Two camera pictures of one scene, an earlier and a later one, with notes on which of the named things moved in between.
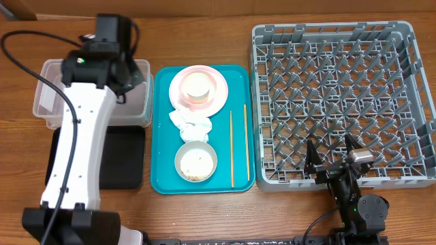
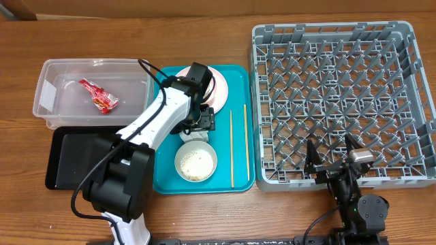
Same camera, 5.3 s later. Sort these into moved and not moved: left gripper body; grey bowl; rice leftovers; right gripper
Moved: left gripper body
Not moved: rice leftovers; right gripper; grey bowl
